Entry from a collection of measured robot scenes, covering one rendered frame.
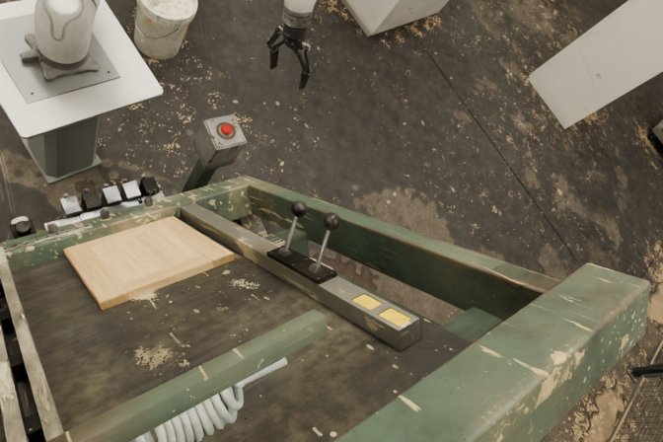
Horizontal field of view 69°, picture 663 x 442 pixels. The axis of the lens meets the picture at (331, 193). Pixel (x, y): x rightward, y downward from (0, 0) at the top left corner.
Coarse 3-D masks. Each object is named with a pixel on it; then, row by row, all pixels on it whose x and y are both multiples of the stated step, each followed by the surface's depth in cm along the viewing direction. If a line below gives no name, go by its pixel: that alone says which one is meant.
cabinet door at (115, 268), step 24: (96, 240) 137; (120, 240) 136; (144, 240) 134; (168, 240) 133; (192, 240) 130; (72, 264) 125; (96, 264) 121; (120, 264) 120; (144, 264) 119; (168, 264) 117; (192, 264) 115; (216, 264) 117; (96, 288) 108; (120, 288) 107; (144, 288) 107
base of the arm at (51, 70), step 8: (32, 40) 164; (32, 48) 164; (24, 56) 159; (32, 56) 160; (40, 56) 161; (88, 56) 170; (40, 64) 163; (48, 64) 163; (56, 64) 162; (64, 64) 163; (72, 64) 164; (80, 64) 167; (88, 64) 170; (96, 64) 172; (48, 72) 163; (56, 72) 164; (64, 72) 165; (72, 72) 167; (80, 72) 169; (48, 80) 163
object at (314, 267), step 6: (324, 216) 99; (330, 216) 98; (336, 216) 99; (324, 222) 99; (330, 222) 98; (336, 222) 98; (330, 228) 98; (336, 228) 99; (330, 234) 100; (324, 240) 99; (324, 246) 99; (324, 252) 99; (318, 258) 99; (312, 264) 100; (318, 264) 99; (312, 270) 99; (318, 270) 98
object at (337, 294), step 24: (192, 216) 144; (216, 216) 140; (240, 240) 121; (264, 240) 120; (264, 264) 113; (312, 288) 98; (336, 288) 94; (360, 288) 93; (336, 312) 93; (360, 312) 86; (384, 336) 82; (408, 336) 81
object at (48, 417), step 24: (0, 264) 113; (0, 288) 105; (0, 312) 92; (24, 312) 98; (0, 336) 83; (24, 336) 82; (0, 360) 76; (24, 360) 75; (0, 384) 70; (24, 384) 76; (24, 408) 70; (48, 408) 64; (24, 432) 61; (48, 432) 60
